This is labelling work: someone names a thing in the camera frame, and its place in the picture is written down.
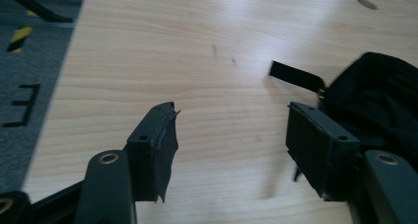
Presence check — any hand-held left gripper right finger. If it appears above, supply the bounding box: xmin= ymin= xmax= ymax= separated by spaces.
xmin=285 ymin=101 xmax=361 ymax=202

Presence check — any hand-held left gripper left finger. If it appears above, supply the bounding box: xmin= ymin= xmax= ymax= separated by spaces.
xmin=125 ymin=101 xmax=181 ymax=203

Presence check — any black fabric bag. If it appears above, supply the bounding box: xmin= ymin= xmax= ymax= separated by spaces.
xmin=268 ymin=51 xmax=418 ymax=173

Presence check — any black floor tape mark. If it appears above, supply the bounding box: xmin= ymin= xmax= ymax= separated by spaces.
xmin=2 ymin=83 xmax=41 ymax=128

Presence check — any grey round table grommet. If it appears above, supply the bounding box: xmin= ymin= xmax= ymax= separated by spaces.
xmin=356 ymin=0 xmax=379 ymax=11

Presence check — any yellow black hazard tape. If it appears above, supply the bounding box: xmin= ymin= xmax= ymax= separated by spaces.
xmin=6 ymin=26 xmax=34 ymax=53

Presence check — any black metal stand leg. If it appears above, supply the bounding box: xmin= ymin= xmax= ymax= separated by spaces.
xmin=0 ymin=0 xmax=74 ymax=24

